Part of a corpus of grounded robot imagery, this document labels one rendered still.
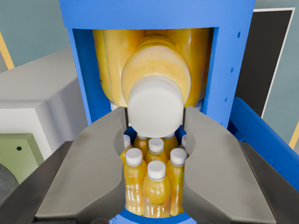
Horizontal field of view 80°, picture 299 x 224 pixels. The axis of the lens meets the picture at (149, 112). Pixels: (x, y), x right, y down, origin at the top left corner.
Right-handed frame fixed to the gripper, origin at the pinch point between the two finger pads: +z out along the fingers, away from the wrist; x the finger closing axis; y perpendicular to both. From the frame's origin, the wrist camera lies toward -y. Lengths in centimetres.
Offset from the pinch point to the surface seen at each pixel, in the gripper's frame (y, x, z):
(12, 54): 20, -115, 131
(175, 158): 23.3, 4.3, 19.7
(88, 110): 10.6, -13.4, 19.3
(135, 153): 23.1, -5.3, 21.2
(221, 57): -1.2, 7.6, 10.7
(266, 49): 17, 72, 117
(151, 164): 22.9, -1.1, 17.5
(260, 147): 53, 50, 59
